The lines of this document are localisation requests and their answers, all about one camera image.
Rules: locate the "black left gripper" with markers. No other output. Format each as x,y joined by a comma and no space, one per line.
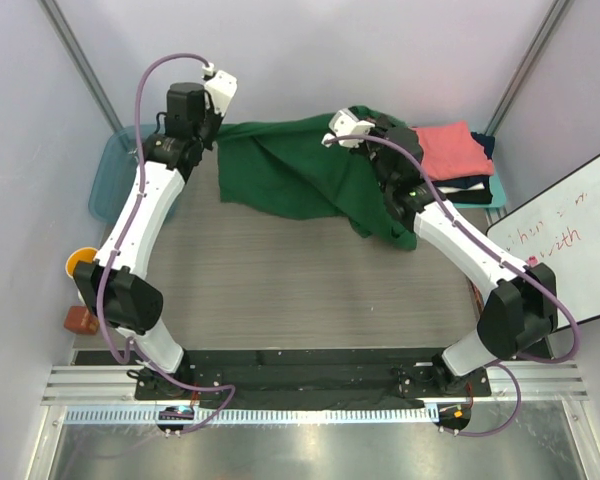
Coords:
213,116

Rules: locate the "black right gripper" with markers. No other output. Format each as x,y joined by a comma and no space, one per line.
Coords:
382,126

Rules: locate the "green t shirt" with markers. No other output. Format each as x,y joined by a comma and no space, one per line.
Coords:
282,169

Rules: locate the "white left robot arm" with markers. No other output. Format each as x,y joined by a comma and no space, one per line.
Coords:
112,283

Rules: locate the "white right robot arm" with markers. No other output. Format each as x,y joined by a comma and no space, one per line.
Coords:
517,312

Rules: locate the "folded white t shirt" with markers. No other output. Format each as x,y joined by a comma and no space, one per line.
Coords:
455,190

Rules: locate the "folded coral t shirt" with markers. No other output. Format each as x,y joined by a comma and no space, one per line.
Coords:
436,136

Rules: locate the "teal translucent plastic bin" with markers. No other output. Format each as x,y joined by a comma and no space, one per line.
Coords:
114,177

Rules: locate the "folded navy t shirt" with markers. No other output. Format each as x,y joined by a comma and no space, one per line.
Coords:
465,162

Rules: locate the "white floral mug orange inside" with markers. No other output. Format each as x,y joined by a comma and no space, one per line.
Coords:
83,268

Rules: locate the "white whiteboard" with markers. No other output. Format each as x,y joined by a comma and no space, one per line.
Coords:
561,228

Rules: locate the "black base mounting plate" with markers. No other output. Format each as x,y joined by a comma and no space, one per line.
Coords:
311,379

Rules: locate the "red brown block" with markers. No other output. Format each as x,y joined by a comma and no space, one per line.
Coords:
80,321

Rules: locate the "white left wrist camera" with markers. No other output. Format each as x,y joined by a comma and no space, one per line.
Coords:
220,88

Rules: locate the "left aluminium corner post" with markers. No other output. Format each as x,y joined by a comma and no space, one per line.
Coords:
73,48

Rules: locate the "aluminium corner post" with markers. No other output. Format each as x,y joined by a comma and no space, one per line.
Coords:
73,48
548,27

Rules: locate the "right aluminium corner post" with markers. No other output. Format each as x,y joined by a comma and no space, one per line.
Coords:
548,27

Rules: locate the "aluminium extrusion rail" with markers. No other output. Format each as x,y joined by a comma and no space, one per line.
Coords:
81,385

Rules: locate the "white slotted cable duct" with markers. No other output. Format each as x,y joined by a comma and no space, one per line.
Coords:
176,415

